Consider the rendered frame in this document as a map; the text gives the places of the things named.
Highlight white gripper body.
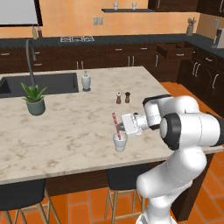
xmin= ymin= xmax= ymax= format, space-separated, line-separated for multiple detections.
xmin=120 ymin=113 xmax=143 ymax=138

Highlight red white striped straw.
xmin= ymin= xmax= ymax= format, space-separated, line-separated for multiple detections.
xmin=111 ymin=112 xmax=123 ymax=141

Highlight open dark wood drawer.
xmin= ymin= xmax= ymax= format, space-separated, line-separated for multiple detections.
xmin=156 ymin=42 xmax=194 ymax=61

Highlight salt shaker with white cap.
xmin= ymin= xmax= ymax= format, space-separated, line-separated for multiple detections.
xmin=115 ymin=91 xmax=123 ymax=105

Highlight black stool with wooden legs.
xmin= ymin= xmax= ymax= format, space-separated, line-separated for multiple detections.
xmin=104 ymin=164 xmax=151 ymax=224
xmin=0 ymin=178 xmax=61 ymax=224

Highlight dark wood island base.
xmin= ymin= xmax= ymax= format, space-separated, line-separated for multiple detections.
xmin=45 ymin=153 xmax=215 ymax=222

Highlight long dark wood base cupboards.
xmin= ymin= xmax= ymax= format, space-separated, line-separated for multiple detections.
xmin=0 ymin=43 xmax=179 ymax=83

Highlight dark sink basin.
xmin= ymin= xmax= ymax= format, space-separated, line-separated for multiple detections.
xmin=0 ymin=72 xmax=80 ymax=99

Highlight green plant in grey pot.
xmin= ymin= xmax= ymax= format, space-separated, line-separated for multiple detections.
xmin=19 ymin=81 xmax=48 ymax=117

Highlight short dark wood base cupboards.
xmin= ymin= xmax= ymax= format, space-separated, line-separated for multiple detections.
xmin=177 ymin=43 xmax=224 ymax=118

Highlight hob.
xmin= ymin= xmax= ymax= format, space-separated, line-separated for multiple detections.
xmin=59 ymin=35 xmax=95 ymax=44

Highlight dark grey curved tap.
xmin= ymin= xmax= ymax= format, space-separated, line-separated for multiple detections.
xmin=24 ymin=38 xmax=38 ymax=88

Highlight grey pot with utensils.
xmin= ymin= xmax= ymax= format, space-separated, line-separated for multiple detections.
xmin=185 ymin=17 xmax=198 ymax=37

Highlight grey countertop appliance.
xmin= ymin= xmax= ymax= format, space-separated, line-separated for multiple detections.
xmin=210 ymin=18 xmax=224 ymax=50

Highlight yellow-green bottle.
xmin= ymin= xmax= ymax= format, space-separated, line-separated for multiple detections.
xmin=31 ymin=25 xmax=39 ymax=40

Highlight dark wall shelf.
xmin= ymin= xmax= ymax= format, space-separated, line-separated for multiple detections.
xmin=101 ymin=8 xmax=155 ymax=14

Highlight dark wood wall cupboards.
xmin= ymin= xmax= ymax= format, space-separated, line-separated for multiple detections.
xmin=147 ymin=0 xmax=224 ymax=18

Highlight window with dark frame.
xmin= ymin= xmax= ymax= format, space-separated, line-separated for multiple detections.
xmin=0 ymin=0 xmax=44 ymax=28

